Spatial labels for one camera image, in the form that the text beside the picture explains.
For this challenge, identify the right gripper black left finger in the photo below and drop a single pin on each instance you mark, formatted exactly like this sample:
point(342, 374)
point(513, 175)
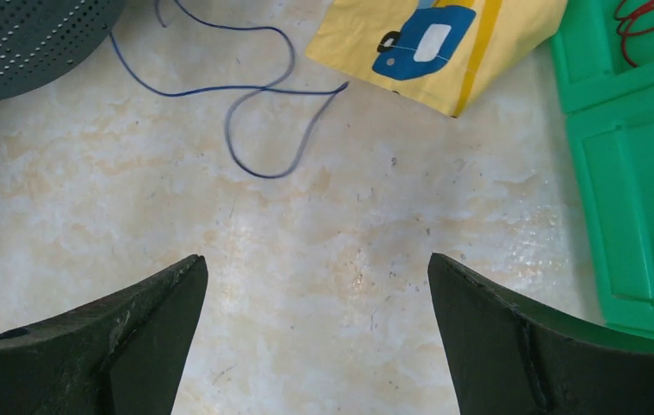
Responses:
point(121, 354)

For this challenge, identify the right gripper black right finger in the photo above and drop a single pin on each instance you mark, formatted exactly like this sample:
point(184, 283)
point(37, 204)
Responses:
point(509, 354)

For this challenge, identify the grey plastic cable spool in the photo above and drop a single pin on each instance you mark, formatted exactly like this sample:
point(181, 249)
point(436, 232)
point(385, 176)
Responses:
point(41, 40)

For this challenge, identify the green three-compartment plastic bin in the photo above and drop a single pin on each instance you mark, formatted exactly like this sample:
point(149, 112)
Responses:
point(604, 62)

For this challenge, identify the yellow cartoon print cloth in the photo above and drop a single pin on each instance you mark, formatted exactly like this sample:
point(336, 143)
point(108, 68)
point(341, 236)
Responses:
point(442, 54)

